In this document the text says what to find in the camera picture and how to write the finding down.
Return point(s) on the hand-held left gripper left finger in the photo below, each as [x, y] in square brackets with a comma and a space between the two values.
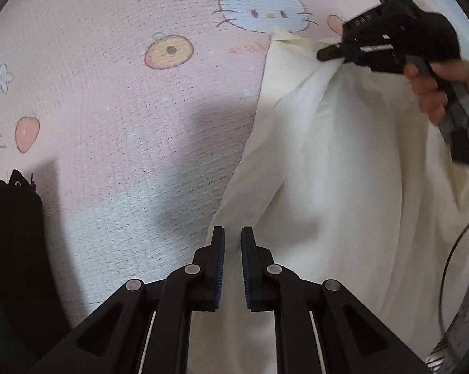
[218, 272]

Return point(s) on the black garment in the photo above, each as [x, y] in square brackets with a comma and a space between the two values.
[12, 261]

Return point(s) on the cream shirt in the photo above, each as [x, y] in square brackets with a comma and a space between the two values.
[335, 202]

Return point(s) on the pink cream printed blanket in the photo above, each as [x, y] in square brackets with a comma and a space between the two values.
[102, 85]

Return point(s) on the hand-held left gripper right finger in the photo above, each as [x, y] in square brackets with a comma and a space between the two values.
[245, 272]

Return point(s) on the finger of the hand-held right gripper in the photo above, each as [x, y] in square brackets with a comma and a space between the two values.
[331, 52]

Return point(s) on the person's right hand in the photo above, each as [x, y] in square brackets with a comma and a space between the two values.
[433, 93]

